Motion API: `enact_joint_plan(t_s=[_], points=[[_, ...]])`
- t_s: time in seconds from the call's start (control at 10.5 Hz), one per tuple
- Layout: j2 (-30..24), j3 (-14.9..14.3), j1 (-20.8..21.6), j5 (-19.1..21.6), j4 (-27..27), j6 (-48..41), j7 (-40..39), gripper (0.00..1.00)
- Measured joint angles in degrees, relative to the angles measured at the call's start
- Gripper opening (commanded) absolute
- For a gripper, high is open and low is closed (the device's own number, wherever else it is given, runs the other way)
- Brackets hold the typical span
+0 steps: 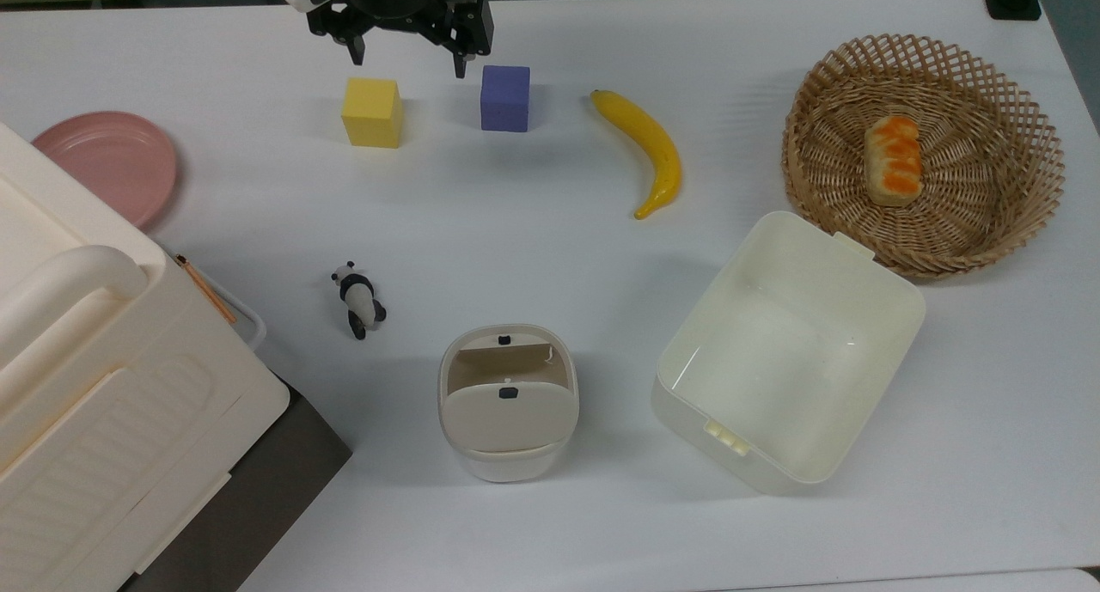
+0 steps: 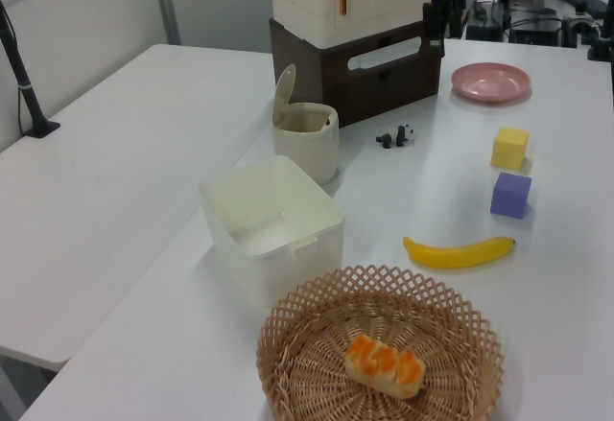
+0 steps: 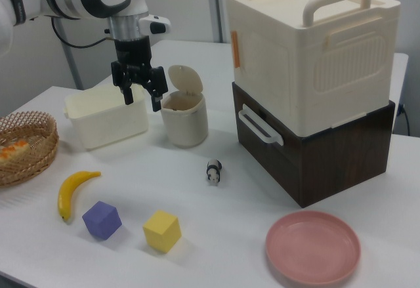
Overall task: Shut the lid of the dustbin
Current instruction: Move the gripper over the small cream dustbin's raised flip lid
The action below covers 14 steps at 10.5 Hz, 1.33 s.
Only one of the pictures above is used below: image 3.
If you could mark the yellow cube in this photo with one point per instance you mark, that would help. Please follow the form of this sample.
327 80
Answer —
163 230

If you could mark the orange topped toy food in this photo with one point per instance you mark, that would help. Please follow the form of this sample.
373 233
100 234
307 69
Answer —
13 152

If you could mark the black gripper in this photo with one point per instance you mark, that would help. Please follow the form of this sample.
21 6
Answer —
133 60

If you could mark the white rectangular plastic tub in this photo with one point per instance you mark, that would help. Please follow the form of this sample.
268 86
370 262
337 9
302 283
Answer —
106 117

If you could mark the woven wicker basket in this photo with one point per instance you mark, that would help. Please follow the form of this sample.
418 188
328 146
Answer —
33 143

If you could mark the cream dustbin body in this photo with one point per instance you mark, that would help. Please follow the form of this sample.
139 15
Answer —
185 120

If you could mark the cream dustbin lid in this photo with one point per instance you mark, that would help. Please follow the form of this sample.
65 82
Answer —
185 79

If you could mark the pink plastic plate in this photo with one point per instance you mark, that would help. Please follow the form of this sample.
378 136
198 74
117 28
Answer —
312 247

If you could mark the yellow toy banana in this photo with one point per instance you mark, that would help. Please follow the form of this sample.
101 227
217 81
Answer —
70 189

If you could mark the cream plastic storage box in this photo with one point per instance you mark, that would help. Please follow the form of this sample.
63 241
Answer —
311 55

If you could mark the dark wood drawer box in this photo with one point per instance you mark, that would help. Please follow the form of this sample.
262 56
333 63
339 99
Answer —
315 156

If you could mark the small panda figurine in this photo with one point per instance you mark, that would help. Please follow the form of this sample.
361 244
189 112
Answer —
214 171

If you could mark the purple cube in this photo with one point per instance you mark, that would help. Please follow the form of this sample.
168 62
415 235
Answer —
102 220

